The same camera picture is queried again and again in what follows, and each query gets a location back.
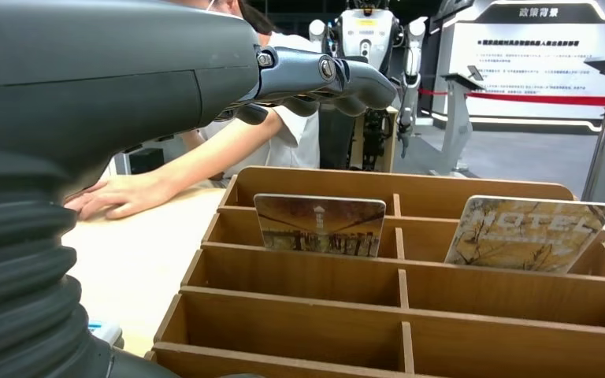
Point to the black box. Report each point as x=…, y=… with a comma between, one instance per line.
x=143, y=160

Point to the light grey card reader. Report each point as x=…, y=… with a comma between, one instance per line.
x=105, y=333

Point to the wooden card rack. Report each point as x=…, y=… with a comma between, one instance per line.
x=302, y=323

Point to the white display board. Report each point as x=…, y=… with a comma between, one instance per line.
x=532, y=62

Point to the person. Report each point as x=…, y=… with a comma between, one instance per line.
x=294, y=141

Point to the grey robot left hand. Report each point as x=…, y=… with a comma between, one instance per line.
x=99, y=78

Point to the red barrier belt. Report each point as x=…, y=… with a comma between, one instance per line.
x=537, y=98

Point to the hotel key card arrow print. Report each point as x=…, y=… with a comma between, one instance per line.
x=321, y=224

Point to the ribbed grey left arm sleeve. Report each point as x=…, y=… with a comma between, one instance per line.
x=15, y=271

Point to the white humanoid robot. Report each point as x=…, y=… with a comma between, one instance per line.
x=367, y=34

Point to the white lectern stand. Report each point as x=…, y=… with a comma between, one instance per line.
x=459, y=125

